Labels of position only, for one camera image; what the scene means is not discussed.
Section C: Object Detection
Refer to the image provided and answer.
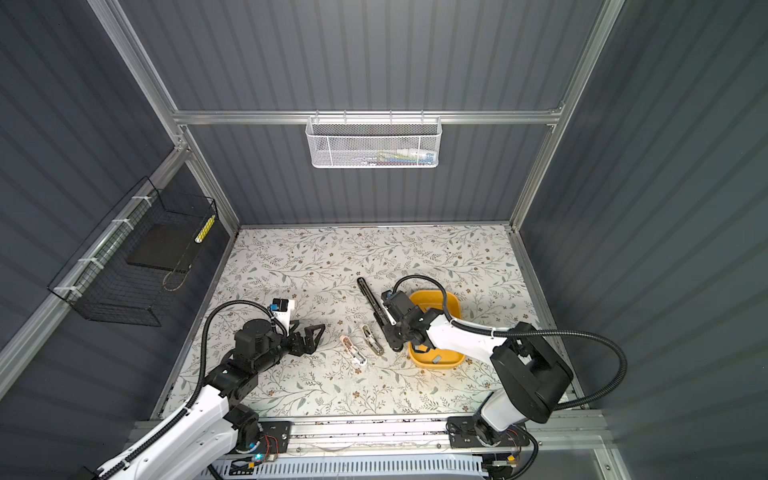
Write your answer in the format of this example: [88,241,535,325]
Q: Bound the black stapler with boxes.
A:
[356,277,403,352]

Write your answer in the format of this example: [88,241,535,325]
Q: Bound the yellow plastic tray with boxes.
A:
[408,290,465,370]

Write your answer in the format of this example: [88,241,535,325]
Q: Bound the beige small stapler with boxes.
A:
[361,325,385,356]

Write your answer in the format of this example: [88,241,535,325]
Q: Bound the pink small stapler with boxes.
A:
[340,335,367,366]

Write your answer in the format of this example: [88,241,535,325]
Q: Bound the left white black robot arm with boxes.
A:
[93,319,325,479]

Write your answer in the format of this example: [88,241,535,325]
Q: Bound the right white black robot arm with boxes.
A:
[382,291,573,446]

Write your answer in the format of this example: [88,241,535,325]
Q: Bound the yellow marker in basket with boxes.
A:
[194,214,217,244]

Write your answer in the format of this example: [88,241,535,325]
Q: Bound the black pad in basket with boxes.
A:
[126,224,202,273]

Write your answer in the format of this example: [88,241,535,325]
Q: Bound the items in white basket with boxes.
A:
[354,148,438,166]

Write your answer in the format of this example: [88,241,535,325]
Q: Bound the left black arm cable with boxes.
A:
[95,299,283,480]

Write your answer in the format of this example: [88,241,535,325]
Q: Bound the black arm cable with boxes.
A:
[391,274,629,412]
[95,299,283,480]

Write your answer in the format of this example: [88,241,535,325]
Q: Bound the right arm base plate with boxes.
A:
[446,416,530,449]

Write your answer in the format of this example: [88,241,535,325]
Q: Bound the black wire basket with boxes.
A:
[48,181,218,327]

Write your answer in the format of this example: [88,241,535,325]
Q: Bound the aluminium mounting rail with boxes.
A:
[119,412,607,463]

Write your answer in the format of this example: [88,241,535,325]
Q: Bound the white wire mesh basket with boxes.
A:
[305,119,443,169]

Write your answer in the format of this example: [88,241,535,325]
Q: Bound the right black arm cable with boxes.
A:
[391,274,629,412]

